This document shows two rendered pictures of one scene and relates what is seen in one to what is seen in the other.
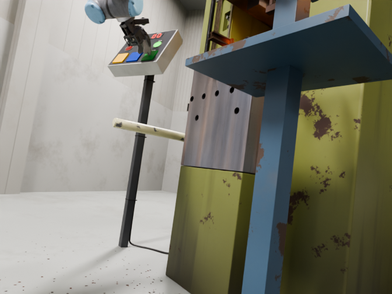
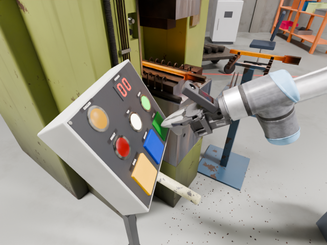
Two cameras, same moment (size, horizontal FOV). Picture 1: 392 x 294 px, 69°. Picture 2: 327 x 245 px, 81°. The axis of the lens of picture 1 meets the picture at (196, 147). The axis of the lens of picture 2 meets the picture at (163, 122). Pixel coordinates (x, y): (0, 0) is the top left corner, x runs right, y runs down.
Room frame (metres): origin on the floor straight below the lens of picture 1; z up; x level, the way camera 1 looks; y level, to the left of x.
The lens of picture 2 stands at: (1.58, 0.78, 1.39)
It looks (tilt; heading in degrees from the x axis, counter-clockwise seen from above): 36 degrees down; 251
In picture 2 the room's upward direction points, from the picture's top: straight up
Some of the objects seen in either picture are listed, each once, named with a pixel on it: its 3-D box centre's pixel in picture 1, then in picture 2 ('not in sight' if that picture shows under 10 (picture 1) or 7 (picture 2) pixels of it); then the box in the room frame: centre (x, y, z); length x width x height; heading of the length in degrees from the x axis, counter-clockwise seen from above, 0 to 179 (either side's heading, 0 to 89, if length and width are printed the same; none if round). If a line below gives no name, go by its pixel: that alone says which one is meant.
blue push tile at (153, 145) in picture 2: (135, 57); (153, 146); (1.48, 0.39, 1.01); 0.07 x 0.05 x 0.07; 60
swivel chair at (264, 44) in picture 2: not in sight; (264, 42); (-1.41, -2.19, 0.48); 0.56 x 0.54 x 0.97; 153
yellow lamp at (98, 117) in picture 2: not in sight; (98, 118); (1.61, 0.43, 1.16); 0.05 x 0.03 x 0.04; 35
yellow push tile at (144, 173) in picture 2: (121, 59); (144, 174); (1.53, 0.47, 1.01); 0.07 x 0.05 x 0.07; 60
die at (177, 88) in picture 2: not in sight; (152, 75); (1.30, -0.24, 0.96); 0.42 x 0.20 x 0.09; 125
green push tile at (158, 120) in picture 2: (150, 56); (159, 126); (1.43, 0.30, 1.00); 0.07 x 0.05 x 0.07; 60
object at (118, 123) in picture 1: (156, 131); (158, 176); (1.41, 0.20, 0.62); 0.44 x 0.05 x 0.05; 125
